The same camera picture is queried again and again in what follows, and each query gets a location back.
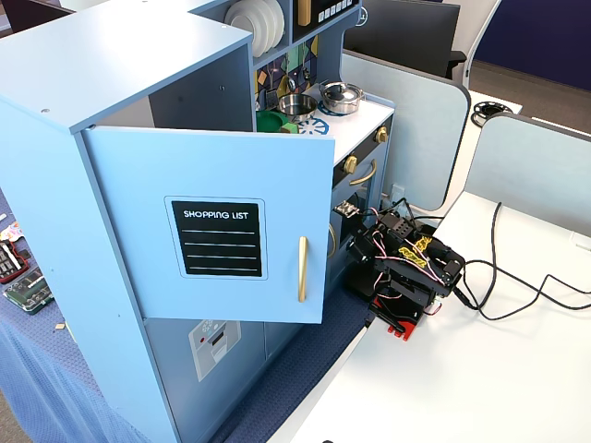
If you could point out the steel pot with lid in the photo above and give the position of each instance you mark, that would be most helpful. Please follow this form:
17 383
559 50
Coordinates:
341 94

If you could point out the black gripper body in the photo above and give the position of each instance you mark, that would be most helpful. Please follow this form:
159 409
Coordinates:
361 243

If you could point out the white wall outlet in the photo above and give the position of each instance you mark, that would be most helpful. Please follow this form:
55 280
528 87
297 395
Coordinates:
396 190

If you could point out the blue oven door with window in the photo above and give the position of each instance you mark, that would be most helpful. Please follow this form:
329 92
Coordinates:
379 167

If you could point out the small camera circuit board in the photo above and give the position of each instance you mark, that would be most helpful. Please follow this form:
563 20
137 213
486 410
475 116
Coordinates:
346 210

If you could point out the blue shopping list cabinet door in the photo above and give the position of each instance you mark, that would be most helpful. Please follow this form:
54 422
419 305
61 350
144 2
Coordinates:
138 240

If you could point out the green plastic pitcher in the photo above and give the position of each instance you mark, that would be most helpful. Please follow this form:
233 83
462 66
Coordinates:
268 121

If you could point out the blue ice dispenser print door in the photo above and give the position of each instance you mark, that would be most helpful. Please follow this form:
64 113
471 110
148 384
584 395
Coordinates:
161 369

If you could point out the black toy microwave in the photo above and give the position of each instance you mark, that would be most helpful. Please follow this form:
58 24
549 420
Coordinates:
332 14

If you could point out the gold stove knob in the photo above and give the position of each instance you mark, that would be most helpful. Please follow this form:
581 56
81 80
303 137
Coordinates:
382 134
350 164

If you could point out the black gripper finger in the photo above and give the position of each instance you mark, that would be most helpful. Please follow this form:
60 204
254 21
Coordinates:
369 282
354 281

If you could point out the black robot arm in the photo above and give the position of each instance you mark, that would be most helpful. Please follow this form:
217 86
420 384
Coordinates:
408 286

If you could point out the white toy plate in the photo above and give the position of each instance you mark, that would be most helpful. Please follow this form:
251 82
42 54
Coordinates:
269 28
281 23
237 18

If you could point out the open steel pot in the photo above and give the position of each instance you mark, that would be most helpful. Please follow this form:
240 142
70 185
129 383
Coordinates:
296 105

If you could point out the white curved chair frame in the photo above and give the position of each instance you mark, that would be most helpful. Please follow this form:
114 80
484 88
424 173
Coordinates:
480 41

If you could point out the pale blue desk partition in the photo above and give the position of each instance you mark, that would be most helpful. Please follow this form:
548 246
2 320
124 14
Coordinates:
415 129
526 171

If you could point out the blue wooden play kitchen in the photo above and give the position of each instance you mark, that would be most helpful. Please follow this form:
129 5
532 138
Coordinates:
115 69

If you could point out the dark brown cabinet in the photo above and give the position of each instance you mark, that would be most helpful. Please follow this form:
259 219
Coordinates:
32 11

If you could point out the light blue waffle cloth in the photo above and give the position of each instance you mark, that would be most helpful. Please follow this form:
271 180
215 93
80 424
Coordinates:
46 378

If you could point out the black computer monitor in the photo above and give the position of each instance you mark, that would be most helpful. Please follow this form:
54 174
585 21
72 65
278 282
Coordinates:
406 32

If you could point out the colourful patterned piece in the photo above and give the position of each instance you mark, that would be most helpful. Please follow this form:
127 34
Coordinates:
10 232

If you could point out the hanging steel utensil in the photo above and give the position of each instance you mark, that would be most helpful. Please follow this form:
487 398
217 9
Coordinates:
305 74
292 83

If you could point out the red table clamp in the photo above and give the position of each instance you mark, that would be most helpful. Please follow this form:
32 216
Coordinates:
404 325

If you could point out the navy waffle mat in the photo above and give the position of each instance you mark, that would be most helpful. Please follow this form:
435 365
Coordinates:
300 378

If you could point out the clear case with circuit board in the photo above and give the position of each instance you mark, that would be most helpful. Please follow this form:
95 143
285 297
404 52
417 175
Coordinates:
28 293

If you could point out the red black tool kit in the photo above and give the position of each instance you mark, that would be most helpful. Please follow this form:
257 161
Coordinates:
11 263

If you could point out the green tan wooden block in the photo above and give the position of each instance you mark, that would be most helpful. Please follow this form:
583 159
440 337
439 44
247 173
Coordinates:
289 126

